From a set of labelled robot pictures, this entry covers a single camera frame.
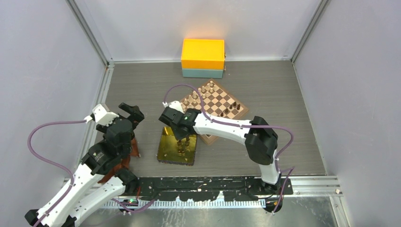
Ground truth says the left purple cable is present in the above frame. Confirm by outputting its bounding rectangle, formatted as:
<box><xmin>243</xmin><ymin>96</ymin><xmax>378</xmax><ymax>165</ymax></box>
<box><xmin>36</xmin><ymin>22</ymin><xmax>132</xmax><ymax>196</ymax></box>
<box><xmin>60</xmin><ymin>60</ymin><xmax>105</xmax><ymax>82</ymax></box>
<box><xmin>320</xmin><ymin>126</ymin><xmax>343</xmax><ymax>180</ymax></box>
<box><xmin>27</xmin><ymin>117</ymin><xmax>157</xmax><ymax>227</ymax></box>

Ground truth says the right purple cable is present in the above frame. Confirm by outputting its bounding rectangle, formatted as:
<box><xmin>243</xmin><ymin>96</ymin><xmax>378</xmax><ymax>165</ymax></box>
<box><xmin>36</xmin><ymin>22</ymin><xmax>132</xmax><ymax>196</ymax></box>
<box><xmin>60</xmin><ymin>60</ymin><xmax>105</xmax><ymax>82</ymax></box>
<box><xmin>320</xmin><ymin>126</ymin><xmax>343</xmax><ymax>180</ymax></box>
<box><xmin>162</xmin><ymin>83</ymin><xmax>295</xmax><ymax>215</ymax></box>

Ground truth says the yellow box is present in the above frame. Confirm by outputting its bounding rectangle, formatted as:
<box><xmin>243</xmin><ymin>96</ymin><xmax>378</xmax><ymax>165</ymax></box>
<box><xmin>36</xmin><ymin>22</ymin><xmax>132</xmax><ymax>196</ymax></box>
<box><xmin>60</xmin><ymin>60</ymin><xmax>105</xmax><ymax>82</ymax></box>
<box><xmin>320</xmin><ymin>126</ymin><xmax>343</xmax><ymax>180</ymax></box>
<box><xmin>181</xmin><ymin>38</ymin><xmax>226</xmax><ymax>70</ymax></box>

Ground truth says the brown cloth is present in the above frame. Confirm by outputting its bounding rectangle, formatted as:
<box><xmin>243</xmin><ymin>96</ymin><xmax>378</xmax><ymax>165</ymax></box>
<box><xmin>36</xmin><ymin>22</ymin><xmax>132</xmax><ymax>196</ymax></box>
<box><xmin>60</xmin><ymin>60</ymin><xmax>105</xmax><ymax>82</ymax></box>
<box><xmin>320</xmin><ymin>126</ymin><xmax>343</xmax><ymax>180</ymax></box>
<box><xmin>97</xmin><ymin>138</ymin><xmax>141</xmax><ymax>183</ymax></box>

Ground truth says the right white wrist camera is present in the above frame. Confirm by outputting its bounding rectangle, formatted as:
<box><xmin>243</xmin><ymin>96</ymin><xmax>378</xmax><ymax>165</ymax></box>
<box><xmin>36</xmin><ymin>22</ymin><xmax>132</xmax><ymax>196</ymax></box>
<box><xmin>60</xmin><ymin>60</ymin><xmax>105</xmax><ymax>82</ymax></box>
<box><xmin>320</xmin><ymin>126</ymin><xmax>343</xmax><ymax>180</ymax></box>
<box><xmin>168</xmin><ymin>101</ymin><xmax>184</xmax><ymax>113</ymax></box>

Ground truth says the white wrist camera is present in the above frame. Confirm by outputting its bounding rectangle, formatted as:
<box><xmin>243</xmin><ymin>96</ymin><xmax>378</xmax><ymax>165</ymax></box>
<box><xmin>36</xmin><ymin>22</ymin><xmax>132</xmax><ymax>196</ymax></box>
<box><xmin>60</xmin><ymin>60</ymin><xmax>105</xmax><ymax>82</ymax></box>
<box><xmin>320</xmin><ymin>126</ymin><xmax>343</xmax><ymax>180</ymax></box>
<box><xmin>90</xmin><ymin>104</ymin><xmax>119</xmax><ymax>126</ymax></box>
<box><xmin>168</xmin><ymin>101</ymin><xmax>184</xmax><ymax>113</ymax></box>

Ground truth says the wooden chessboard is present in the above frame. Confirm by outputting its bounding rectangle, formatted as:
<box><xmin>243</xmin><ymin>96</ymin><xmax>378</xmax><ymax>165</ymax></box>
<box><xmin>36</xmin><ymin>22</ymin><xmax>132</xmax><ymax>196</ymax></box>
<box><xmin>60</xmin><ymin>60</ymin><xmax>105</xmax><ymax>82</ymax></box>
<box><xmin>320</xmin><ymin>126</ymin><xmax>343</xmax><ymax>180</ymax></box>
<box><xmin>180</xmin><ymin>79</ymin><xmax>249</xmax><ymax>145</ymax></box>

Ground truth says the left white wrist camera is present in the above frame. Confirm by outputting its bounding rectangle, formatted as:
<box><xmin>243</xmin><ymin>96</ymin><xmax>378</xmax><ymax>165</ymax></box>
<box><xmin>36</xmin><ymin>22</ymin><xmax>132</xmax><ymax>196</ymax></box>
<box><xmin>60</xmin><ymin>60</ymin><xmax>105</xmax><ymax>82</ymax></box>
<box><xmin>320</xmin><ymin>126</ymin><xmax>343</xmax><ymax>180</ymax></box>
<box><xmin>90</xmin><ymin>104</ymin><xmax>119</xmax><ymax>126</ymax></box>

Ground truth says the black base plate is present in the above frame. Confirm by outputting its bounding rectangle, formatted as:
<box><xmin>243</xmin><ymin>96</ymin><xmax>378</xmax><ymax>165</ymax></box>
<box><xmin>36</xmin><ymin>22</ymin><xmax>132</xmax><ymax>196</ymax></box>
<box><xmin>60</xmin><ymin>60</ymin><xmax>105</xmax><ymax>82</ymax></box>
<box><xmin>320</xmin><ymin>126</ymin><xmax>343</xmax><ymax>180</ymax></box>
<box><xmin>122</xmin><ymin>176</ymin><xmax>293</xmax><ymax>202</ymax></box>

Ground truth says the grey-blue box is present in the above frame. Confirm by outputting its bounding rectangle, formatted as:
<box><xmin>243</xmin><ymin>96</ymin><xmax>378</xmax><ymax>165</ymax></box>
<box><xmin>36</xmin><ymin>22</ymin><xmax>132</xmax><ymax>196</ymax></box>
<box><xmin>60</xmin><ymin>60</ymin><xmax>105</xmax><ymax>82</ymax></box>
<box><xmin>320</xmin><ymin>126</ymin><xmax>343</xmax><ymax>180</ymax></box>
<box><xmin>182</xmin><ymin>69</ymin><xmax>224</xmax><ymax>79</ymax></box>

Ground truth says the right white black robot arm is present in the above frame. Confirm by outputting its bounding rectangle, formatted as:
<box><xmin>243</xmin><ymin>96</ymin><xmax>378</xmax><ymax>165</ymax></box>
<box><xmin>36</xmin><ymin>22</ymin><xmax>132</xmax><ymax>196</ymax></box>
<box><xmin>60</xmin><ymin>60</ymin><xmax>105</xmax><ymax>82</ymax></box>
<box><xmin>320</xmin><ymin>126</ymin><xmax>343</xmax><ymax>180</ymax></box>
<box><xmin>159</xmin><ymin>107</ymin><xmax>281</xmax><ymax>194</ymax></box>

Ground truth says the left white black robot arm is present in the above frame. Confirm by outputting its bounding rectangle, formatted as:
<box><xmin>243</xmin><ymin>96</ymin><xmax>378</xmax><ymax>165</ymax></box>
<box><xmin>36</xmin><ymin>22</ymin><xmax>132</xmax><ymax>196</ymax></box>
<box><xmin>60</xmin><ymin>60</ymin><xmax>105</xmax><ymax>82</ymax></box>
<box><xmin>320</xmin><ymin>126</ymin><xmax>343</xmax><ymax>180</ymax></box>
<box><xmin>25</xmin><ymin>103</ymin><xmax>145</xmax><ymax>227</ymax></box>

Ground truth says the purple cable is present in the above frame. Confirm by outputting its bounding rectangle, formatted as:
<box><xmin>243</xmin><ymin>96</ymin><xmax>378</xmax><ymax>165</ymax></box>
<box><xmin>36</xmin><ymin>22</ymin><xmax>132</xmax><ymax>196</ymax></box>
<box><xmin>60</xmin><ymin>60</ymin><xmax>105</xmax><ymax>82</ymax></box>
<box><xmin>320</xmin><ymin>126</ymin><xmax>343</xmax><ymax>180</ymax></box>
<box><xmin>27</xmin><ymin>117</ymin><xmax>157</xmax><ymax>227</ymax></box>
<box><xmin>162</xmin><ymin>83</ymin><xmax>295</xmax><ymax>215</ymax></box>

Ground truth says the yellow transparent tray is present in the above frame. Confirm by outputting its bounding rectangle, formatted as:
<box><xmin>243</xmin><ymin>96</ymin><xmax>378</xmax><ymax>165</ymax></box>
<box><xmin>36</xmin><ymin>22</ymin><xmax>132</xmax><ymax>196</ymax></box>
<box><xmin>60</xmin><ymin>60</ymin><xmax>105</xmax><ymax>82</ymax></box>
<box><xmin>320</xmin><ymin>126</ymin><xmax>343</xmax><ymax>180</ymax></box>
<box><xmin>157</xmin><ymin>126</ymin><xmax>197</xmax><ymax>166</ymax></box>

